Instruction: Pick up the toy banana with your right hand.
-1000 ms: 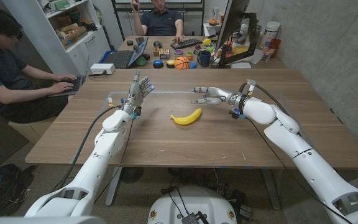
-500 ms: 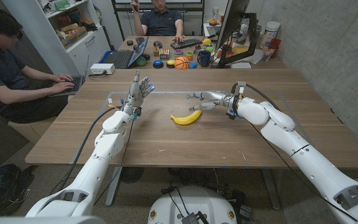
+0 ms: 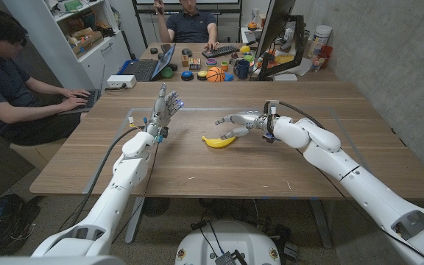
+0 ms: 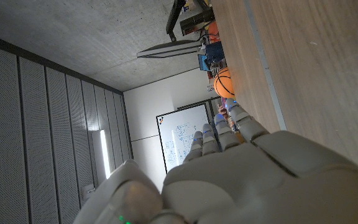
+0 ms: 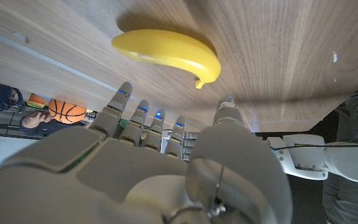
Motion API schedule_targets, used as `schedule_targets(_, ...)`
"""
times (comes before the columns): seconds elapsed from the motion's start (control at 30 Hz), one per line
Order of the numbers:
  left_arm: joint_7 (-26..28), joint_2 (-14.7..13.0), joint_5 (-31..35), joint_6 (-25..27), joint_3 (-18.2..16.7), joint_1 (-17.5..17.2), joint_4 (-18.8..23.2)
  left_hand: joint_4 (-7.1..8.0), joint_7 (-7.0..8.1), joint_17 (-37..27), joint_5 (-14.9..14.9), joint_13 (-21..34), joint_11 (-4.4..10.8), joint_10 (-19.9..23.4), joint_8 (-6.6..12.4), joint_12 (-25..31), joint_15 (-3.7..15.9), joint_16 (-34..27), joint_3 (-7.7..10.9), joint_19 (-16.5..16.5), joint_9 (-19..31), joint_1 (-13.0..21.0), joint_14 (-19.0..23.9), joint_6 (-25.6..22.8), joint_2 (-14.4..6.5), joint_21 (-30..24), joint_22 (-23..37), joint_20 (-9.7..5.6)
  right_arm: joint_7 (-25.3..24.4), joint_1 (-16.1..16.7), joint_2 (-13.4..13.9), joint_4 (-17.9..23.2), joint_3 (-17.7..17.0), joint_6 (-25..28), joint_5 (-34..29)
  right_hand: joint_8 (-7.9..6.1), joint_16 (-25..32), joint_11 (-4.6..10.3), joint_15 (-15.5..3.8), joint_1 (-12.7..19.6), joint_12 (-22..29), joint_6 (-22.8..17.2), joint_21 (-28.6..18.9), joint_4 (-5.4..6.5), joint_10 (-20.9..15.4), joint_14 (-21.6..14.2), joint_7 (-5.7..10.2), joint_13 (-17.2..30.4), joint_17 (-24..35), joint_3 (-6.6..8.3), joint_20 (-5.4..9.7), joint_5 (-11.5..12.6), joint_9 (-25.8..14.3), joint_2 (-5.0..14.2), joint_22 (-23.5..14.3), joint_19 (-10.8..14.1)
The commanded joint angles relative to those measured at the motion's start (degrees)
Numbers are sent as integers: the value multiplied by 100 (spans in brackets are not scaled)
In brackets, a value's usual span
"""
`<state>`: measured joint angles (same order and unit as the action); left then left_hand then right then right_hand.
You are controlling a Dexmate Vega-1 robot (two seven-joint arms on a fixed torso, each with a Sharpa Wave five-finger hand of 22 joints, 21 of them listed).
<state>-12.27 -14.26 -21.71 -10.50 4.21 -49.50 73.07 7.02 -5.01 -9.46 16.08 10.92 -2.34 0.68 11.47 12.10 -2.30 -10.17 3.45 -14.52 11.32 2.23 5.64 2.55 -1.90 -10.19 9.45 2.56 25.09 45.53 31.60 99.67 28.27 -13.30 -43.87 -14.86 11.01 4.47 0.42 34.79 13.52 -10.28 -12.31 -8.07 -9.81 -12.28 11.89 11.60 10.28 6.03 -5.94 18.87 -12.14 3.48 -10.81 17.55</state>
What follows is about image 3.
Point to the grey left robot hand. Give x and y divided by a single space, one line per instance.
160 112

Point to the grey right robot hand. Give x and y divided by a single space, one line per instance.
250 120

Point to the yellow toy banana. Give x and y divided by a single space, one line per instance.
215 143

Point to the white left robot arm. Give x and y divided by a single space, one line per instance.
127 176

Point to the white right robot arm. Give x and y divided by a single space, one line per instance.
363 191

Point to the small blue toy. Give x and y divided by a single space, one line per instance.
229 77

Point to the orange toy basketball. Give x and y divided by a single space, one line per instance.
215 74

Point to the green toy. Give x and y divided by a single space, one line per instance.
249 57

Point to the yellow toy lemon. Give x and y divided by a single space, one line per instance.
245 49

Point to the blue round button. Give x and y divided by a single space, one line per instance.
187 76

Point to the open laptop with blue lid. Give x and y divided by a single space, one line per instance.
142 69

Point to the white power strip box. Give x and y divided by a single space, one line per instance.
121 81

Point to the dark blue mug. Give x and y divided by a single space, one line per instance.
242 69

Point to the white flat box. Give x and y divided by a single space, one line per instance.
285 77

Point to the yellow and black round button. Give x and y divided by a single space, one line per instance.
202 75

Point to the brown wooden block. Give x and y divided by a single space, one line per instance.
185 61

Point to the small orange cup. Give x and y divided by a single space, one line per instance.
225 66

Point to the black round puck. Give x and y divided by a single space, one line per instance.
154 51

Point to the yellow plate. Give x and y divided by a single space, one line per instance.
285 59

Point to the wooden desk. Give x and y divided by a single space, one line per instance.
197 49

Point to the grey laptop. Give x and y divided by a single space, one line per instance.
88 99

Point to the black keyboard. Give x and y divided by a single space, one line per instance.
220 51

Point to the white shelf cabinet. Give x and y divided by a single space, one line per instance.
98 62

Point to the person in navy polo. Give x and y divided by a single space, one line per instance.
190 25

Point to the black monitor stand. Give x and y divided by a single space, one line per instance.
299 40

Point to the black round floor object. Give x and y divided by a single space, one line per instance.
155 206

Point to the cardboard box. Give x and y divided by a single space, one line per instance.
87 46

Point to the red plastic cup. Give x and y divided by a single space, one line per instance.
326 55

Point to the black computer monitor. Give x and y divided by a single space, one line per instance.
274 22

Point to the white labelled canister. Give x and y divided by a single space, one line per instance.
320 38

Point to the grey table leg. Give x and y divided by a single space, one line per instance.
134 221
321 224

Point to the white robot torso base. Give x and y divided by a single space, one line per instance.
234 239

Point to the black device on torso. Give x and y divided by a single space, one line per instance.
226 258

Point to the white robot chest edge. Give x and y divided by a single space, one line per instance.
50 260

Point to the black backpack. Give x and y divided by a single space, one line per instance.
2 221

